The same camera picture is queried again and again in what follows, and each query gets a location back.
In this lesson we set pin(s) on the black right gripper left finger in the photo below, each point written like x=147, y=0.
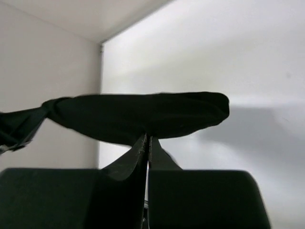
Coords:
x=116, y=199

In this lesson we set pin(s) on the black skirt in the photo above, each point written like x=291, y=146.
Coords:
x=118, y=118

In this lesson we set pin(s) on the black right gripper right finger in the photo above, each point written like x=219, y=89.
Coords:
x=162, y=181

